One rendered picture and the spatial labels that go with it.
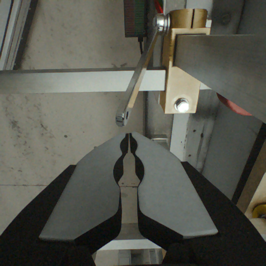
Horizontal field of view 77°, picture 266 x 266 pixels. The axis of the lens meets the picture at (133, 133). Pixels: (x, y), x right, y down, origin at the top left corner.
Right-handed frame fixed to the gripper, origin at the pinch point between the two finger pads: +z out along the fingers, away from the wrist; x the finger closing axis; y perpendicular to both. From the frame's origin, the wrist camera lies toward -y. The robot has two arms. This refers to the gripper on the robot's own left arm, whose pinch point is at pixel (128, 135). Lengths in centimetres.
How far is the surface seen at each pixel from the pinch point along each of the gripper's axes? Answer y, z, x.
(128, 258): 225, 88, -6
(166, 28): -7.2, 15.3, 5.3
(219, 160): 29, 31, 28
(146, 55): -4.8, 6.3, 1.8
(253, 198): 21.1, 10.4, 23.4
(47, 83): -0.5, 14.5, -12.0
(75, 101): 32, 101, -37
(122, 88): 0.4, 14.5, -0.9
